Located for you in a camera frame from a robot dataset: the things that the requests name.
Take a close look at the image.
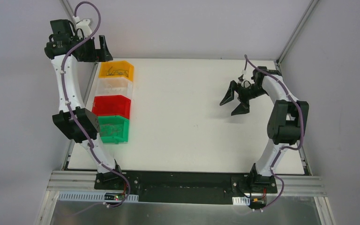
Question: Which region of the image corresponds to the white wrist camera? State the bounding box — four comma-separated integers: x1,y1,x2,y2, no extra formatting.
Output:
73,16,92,39
238,73,251,88

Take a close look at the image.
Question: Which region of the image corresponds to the green plastic bin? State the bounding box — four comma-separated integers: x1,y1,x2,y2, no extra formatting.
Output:
98,115,129,144

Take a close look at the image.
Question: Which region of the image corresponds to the clear plastic bin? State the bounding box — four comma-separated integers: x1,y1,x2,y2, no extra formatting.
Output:
95,77,133,99

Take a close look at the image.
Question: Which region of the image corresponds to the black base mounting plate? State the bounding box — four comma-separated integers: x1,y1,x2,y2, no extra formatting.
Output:
94,170,278,204

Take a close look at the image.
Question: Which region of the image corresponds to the orange plastic bin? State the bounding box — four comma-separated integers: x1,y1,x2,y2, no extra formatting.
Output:
98,60,134,82

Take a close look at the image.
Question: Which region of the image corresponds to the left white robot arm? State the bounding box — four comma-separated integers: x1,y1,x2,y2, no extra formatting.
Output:
44,19,125,190

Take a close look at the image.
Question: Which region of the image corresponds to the white slotted cable duct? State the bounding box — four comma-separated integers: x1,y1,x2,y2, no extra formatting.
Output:
57,191,125,203

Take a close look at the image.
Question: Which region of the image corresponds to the red plastic bin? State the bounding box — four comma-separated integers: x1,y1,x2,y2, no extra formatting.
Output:
92,95,131,119

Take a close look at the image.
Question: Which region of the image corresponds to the aluminium frame rail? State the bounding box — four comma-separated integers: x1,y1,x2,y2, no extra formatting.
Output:
46,171,97,191

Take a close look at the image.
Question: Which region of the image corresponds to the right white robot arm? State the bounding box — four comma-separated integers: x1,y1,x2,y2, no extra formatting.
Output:
220,67,309,193

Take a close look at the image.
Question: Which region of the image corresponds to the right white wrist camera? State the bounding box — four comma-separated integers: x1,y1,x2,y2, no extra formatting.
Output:
238,73,251,88

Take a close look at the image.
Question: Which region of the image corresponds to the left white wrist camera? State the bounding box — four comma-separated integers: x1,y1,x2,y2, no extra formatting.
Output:
73,16,92,39

